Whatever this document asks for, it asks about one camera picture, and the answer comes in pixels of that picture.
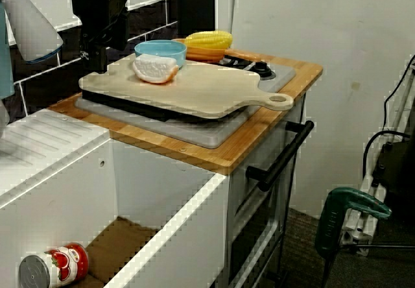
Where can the aluminium frame profile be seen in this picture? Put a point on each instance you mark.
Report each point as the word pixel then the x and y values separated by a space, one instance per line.
pixel 355 233

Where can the tomato print tin can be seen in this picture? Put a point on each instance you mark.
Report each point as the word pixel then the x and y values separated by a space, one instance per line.
pixel 61 262

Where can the yellow toy corn cob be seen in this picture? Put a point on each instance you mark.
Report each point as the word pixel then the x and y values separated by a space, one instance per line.
pixel 210 40

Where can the dark box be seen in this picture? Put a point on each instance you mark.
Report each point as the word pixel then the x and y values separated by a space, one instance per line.
pixel 398 171

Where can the light blue plastic bowl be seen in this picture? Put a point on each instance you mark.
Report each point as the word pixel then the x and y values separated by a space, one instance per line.
pixel 162 49

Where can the white toy kitchen cabinet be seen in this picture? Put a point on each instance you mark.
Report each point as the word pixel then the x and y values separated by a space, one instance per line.
pixel 235 184

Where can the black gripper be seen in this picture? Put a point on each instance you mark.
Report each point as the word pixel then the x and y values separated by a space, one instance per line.
pixel 94 12

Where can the dark tile backsplash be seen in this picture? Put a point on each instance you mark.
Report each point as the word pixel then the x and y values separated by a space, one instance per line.
pixel 48 74

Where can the grey toy stove top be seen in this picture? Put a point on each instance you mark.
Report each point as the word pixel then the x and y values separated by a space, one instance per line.
pixel 201 132

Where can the black burner grate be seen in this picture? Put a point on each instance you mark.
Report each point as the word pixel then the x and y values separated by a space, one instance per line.
pixel 129 106
pixel 238 63

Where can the green clamp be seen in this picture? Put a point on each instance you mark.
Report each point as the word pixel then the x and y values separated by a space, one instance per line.
pixel 334 216

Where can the black stove knob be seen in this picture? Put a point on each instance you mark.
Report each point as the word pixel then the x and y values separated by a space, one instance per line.
pixel 264 70

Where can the white toy bread slice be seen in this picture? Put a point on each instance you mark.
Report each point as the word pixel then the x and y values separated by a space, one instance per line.
pixel 152 69

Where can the orange toy frying pan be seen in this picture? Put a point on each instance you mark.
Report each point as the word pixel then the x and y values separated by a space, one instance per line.
pixel 204 54

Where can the wooden countertop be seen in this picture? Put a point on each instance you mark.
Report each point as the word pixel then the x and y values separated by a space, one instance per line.
pixel 253 132

